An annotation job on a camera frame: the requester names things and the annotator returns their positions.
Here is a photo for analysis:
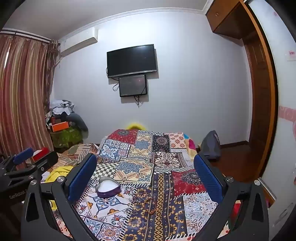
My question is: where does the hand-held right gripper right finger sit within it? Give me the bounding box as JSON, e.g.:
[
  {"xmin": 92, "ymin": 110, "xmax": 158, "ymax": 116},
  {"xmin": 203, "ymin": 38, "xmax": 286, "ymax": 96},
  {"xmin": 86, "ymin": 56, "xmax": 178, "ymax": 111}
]
[{"xmin": 194, "ymin": 153, "xmax": 270, "ymax": 241}]

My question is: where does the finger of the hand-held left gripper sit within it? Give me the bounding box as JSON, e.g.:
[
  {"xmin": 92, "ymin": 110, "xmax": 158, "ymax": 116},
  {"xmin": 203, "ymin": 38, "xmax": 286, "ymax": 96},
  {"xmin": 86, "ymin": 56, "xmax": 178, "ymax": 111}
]
[
  {"xmin": 5, "ymin": 151, "xmax": 59, "ymax": 186},
  {"xmin": 3, "ymin": 148, "xmax": 34, "ymax": 173}
]

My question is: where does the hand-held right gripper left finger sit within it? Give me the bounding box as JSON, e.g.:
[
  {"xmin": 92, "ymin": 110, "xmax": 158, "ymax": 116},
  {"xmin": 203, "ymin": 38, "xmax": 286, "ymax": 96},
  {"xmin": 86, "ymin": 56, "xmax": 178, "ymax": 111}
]
[{"xmin": 21, "ymin": 153, "xmax": 97, "ymax": 241}]

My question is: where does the purple heart-shaped jewelry box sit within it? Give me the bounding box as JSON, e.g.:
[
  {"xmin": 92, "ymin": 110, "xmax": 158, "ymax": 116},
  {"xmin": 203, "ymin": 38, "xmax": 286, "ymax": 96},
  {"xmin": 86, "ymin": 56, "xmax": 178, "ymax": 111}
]
[{"xmin": 95, "ymin": 176, "xmax": 121, "ymax": 198}]

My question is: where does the dark beaded bracelet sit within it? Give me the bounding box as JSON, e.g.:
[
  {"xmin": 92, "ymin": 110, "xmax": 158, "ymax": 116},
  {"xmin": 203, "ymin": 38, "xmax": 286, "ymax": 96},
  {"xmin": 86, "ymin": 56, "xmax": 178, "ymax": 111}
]
[{"xmin": 133, "ymin": 189, "xmax": 153, "ymax": 205}]

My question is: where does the brown beaded bracelet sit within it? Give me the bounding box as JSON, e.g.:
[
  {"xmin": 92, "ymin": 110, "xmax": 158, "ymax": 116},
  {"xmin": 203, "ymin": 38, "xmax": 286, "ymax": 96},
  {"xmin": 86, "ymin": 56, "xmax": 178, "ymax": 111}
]
[{"xmin": 144, "ymin": 198, "xmax": 161, "ymax": 215}]

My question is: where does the red box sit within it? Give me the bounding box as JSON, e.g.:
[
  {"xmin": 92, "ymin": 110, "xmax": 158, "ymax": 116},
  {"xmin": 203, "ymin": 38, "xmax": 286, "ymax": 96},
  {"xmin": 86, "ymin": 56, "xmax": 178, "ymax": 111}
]
[{"xmin": 32, "ymin": 148, "xmax": 50, "ymax": 161}]

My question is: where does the yellow cartoon blanket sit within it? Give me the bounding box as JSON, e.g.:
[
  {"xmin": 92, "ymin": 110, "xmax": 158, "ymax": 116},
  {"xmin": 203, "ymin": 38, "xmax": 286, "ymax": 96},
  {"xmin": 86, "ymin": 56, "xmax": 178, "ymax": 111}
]
[{"xmin": 45, "ymin": 166, "xmax": 75, "ymax": 184}]

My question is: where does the green cloth-covered cabinet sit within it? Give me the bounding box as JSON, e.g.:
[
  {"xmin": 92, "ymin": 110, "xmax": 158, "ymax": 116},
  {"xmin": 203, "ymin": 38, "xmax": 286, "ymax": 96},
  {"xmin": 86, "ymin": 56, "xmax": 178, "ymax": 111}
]
[{"xmin": 50, "ymin": 128, "xmax": 84, "ymax": 149}]

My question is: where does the striped brown blanket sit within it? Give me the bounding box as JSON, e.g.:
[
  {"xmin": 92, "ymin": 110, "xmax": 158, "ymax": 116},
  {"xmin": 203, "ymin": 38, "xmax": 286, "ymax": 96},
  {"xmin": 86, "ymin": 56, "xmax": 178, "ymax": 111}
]
[{"xmin": 57, "ymin": 143, "xmax": 100, "ymax": 168}]

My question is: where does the grey bag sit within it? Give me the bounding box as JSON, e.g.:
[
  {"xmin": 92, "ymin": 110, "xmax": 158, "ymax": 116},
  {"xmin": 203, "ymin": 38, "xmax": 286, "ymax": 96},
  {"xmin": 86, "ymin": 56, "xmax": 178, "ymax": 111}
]
[{"xmin": 200, "ymin": 130, "xmax": 221, "ymax": 160}]

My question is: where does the pink floral blanket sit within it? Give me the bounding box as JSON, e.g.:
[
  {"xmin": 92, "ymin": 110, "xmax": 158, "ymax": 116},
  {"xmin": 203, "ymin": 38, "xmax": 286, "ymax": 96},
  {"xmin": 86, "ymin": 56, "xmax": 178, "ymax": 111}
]
[{"xmin": 184, "ymin": 137, "xmax": 200, "ymax": 158}]

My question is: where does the orange box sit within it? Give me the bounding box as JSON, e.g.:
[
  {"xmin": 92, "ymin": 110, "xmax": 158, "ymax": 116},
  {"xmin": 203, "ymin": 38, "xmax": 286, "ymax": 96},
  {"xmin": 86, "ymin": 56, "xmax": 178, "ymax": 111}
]
[{"xmin": 51, "ymin": 122, "xmax": 70, "ymax": 132}]

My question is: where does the patchwork printed blanket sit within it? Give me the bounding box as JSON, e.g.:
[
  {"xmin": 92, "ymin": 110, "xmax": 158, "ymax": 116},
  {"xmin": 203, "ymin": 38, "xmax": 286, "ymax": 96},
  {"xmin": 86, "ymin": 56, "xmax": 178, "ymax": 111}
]
[{"xmin": 72, "ymin": 128, "xmax": 234, "ymax": 241}]

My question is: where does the pile of clothes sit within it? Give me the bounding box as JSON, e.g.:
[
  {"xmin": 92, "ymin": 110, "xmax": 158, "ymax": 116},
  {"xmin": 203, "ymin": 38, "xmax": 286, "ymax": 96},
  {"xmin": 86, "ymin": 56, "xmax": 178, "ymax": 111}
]
[{"xmin": 45, "ymin": 99, "xmax": 75, "ymax": 127}]

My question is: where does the striped red curtain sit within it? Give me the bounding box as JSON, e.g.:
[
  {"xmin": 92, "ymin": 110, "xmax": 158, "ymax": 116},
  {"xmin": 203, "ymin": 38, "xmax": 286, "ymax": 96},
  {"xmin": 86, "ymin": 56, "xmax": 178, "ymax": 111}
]
[{"xmin": 0, "ymin": 30, "xmax": 59, "ymax": 159}]

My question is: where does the yellow plush object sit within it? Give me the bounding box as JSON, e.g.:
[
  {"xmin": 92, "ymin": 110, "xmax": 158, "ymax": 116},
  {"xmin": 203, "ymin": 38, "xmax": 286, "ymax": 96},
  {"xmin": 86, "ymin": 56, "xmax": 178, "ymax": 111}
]
[{"xmin": 126, "ymin": 122, "xmax": 146, "ymax": 130}]

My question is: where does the wooden door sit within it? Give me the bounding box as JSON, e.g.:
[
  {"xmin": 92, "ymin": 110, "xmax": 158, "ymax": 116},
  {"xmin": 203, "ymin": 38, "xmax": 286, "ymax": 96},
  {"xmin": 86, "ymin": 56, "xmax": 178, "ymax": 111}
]
[{"xmin": 239, "ymin": 1, "xmax": 278, "ymax": 183}]

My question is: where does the small black monitor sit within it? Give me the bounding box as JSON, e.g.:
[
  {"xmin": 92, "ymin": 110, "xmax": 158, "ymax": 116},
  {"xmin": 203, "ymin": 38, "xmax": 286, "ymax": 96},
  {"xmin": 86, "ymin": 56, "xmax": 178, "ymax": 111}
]
[{"xmin": 119, "ymin": 75, "xmax": 148, "ymax": 97}]

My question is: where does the white air conditioner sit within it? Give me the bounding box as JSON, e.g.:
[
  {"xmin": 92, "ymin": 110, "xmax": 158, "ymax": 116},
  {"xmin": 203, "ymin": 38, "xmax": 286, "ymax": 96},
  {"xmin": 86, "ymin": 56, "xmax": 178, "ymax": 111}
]
[{"xmin": 59, "ymin": 27, "xmax": 98, "ymax": 57}]

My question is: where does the large black television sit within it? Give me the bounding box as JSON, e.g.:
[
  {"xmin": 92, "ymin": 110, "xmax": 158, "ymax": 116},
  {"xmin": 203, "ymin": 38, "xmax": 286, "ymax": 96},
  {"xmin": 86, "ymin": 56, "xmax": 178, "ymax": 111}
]
[{"xmin": 107, "ymin": 44, "xmax": 158, "ymax": 78}]

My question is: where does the wooden upper cabinet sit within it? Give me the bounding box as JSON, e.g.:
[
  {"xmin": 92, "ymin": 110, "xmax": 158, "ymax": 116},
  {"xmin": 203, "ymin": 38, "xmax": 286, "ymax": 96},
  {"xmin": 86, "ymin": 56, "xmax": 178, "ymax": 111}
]
[{"xmin": 205, "ymin": 0, "xmax": 246, "ymax": 35}]

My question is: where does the pink wall sticker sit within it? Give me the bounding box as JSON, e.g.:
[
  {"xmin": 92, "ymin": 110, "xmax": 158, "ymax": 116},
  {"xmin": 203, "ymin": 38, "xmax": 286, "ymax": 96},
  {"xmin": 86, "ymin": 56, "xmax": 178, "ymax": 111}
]
[{"xmin": 279, "ymin": 105, "xmax": 296, "ymax": 139}]

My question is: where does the curtain rail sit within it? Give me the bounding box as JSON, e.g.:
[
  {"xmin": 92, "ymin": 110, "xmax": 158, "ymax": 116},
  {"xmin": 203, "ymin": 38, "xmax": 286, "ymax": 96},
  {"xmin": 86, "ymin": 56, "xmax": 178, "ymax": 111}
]
[{"xmin": 0, "ymin": 28, "xmax": 52, "ymax": 43}]

